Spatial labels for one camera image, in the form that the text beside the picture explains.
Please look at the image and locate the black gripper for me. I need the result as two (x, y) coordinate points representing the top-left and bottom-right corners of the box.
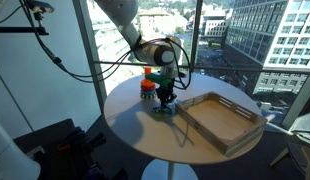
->
(156, 83), (179, 113)

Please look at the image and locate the green ribbed ring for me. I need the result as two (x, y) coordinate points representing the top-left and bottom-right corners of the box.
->
(154, 105), (173, 116)

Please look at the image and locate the white rounded robot base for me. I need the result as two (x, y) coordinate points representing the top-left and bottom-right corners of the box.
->
(0, 117), (42, 180)

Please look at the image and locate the wooden slatted tray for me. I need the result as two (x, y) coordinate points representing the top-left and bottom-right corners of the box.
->
(174, 91), (269, 158)

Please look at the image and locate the black window railing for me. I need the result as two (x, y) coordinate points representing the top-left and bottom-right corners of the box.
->
(93, 60), (310, 76)

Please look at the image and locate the black and blue clamp pile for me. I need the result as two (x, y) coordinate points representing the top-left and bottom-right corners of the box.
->
(14, 117), (129, 180)

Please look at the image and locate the dark office chair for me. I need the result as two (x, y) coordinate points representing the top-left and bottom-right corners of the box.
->
(269, 111), (310, 180)

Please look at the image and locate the clear ring with coloured beads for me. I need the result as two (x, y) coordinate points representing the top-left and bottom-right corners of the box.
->
(167, 98), (179, 116)

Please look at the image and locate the large black white checkered ring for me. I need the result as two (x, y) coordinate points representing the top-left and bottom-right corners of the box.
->
(139, 89), (158, 100)

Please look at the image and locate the red stacking ring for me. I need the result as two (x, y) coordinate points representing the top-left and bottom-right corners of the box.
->
(140, 85), (157, 93)

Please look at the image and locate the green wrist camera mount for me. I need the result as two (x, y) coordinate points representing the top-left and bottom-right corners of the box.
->
(146, 72), (175, 89)

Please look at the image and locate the orange dimpled stacking ring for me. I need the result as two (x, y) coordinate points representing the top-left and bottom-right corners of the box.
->
(140, 78), (157, 89)

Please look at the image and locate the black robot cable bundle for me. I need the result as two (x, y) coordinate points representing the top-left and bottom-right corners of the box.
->
(18, 0), (193, 92)

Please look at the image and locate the black camera on stand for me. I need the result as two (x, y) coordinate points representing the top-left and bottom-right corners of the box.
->
(26, 0), (56, 15)

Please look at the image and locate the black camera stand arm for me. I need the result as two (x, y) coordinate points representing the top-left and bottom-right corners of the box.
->
(0, 13), (50, 37)

